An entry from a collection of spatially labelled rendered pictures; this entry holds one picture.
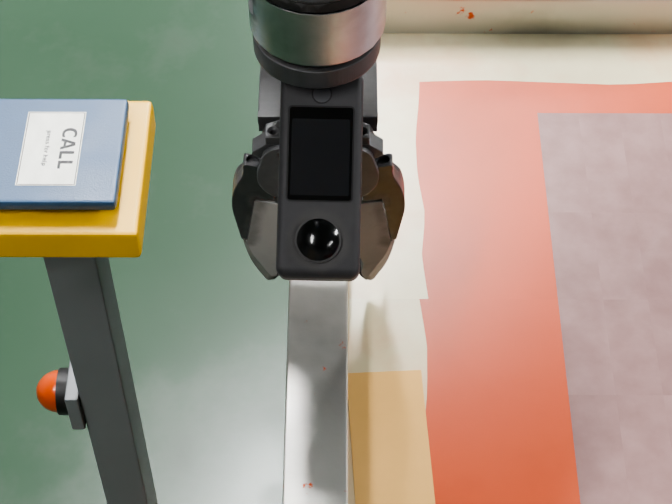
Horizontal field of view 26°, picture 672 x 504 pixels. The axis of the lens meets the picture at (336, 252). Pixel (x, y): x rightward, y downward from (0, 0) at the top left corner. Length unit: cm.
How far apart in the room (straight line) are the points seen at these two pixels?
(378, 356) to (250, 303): 121
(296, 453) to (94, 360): 40
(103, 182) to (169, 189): 127
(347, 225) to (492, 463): 20
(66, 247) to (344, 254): 29
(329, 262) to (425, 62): 35
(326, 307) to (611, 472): 20
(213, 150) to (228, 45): 24
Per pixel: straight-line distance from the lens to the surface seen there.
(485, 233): 101
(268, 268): 94
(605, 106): 110
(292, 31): 77
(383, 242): 91
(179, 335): 213
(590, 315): 98
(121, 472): 139
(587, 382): 95
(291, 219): 80
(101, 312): 117
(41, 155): 105
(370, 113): 85
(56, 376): 130
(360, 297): 97
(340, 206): 80
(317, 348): 91
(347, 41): 77
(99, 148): 105
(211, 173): 231
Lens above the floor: 174
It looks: 52 degrees down
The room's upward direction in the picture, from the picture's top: straight up
